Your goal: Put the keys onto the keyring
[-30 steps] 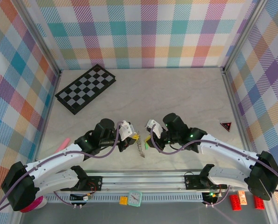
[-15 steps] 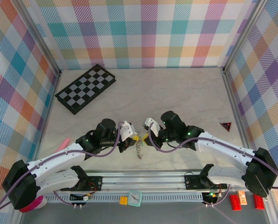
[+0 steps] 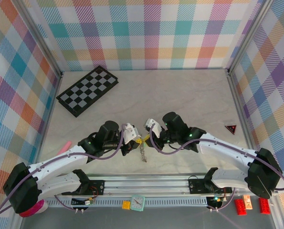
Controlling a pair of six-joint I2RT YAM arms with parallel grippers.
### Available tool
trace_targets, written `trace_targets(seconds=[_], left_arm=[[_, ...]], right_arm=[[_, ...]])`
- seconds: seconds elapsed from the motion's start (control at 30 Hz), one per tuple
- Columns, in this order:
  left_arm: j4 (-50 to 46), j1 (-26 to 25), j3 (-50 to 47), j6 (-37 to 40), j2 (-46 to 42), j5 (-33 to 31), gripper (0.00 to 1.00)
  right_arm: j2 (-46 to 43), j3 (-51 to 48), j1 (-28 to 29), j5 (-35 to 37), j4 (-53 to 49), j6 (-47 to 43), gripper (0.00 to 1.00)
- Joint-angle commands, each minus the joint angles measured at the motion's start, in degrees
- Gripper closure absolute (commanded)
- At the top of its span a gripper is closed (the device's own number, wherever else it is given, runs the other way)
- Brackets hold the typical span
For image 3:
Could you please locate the grey metal coil keyring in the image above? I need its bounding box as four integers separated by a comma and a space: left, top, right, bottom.
138, 140, 149, 163

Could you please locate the pink marker pen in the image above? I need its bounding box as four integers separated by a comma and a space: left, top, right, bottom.
57, 140, 72, 157

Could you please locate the black grey chessboard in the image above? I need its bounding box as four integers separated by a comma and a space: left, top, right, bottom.
56, 65, 120, 118

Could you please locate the red black triangle piece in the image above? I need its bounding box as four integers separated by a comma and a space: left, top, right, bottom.
224, 124, 238, 135

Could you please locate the teal alarm clock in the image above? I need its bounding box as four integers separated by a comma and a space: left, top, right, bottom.
129, 194, 146, 212

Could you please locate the red toy brick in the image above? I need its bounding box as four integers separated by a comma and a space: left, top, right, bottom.
234, 198, 248, 216
258, 198, 272, 215

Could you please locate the orange wooden block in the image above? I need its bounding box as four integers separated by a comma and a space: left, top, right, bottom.
242, 194, 252, 210

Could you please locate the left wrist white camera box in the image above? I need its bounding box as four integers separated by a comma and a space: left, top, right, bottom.
121, 123, 141, 145

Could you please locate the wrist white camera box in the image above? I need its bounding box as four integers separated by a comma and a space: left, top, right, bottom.
121, 123, 141, 145
144, 118, 162, 138

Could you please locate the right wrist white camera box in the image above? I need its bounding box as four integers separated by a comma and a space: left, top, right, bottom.
144, 118, 162, 138

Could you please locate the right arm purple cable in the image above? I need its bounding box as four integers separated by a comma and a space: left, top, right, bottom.
150, 123, 284, 212

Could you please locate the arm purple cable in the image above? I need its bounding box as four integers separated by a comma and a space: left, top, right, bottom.
150, 123, 284, 212
0, 123, 133, 217

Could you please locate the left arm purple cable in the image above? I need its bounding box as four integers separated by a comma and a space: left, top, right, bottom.
0, 123, 133, 217

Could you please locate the aluminium mounting rail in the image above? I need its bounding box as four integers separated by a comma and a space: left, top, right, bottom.
14, 174, 280, 199

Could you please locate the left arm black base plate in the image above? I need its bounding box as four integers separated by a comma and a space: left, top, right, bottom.
62, 180, 105, 196

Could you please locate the slotted grey cable duct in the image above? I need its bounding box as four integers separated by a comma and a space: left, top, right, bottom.
46, 197, 209, 207

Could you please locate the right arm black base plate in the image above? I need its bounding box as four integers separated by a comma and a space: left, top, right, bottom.
188, 177, 233, 194

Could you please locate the aluminium table side rail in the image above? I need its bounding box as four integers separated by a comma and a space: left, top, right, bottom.
29, 71, 63, 179
226, 69, 263, 177

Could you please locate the black power connector bracket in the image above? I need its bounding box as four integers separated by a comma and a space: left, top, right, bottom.
71, 197, 96, 208
206, 195, 224, 210

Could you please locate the aluminium upright frame post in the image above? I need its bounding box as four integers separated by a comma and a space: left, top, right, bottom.
16, 0, 63, 78
227, 0, 271, 72

